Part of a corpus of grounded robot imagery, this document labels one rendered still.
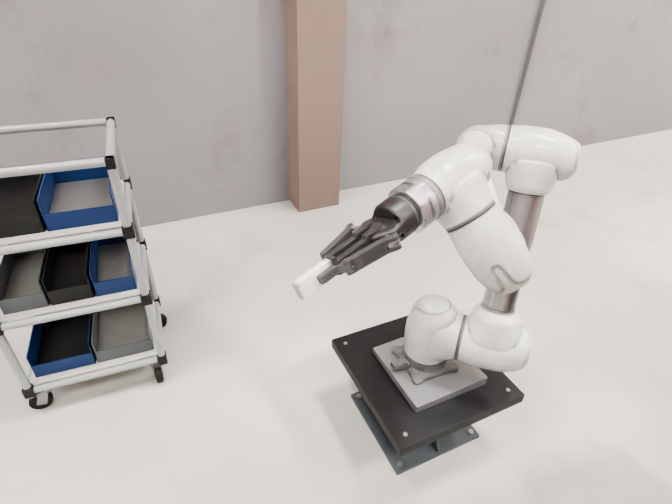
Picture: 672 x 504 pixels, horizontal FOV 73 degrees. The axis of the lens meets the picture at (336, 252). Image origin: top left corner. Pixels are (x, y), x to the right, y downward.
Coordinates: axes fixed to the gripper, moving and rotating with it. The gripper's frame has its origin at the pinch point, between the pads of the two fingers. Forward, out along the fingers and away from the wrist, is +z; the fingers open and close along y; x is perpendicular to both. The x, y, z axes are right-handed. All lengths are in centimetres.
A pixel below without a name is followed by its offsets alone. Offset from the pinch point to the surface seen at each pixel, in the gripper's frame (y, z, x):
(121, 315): -145, 28, 44
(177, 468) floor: -87, 41, 82
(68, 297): -120, 37, 18
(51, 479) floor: -107, 75, 66
